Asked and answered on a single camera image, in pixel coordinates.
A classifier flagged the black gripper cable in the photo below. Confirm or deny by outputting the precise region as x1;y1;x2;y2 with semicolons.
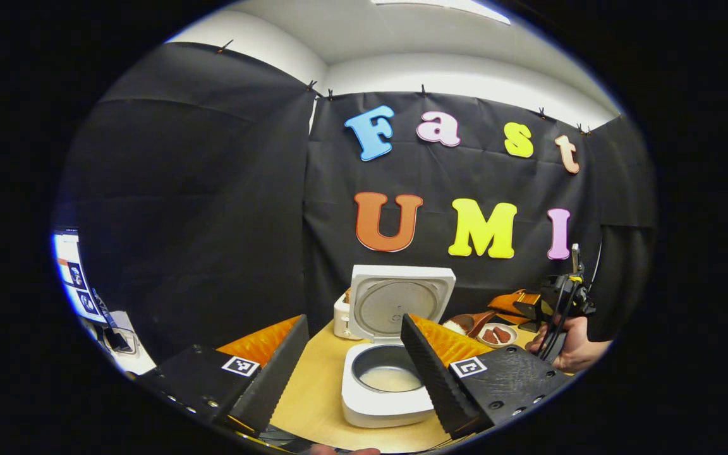
533;278;585;362

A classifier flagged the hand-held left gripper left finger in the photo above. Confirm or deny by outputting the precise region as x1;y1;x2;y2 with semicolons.
136;315;311;437

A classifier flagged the ceiling light panel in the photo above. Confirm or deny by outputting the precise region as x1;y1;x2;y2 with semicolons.
370;0;511;26

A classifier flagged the white rice cooker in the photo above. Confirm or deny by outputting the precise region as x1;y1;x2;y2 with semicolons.
341;264;457;428

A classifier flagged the black backdrop cloth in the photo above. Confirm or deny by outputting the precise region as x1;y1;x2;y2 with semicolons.
58;41;657;367

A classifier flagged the small black device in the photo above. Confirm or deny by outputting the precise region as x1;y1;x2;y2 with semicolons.
104;329;132;353

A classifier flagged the white round plate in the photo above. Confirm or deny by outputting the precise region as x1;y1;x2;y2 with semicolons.
476;323;519;349

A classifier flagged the white rice heap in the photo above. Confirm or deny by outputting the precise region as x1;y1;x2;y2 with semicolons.
359;367;423;393

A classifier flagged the wooden spoon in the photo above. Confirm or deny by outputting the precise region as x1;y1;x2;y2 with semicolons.
443;310;497;339

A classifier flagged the lit computer monitor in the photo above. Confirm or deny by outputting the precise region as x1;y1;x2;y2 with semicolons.
53;231;109;324

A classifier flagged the white toaster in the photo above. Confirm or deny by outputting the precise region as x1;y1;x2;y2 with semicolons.
333;291;355;341

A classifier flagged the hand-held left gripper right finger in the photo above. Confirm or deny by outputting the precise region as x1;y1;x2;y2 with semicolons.
400;313;583;441

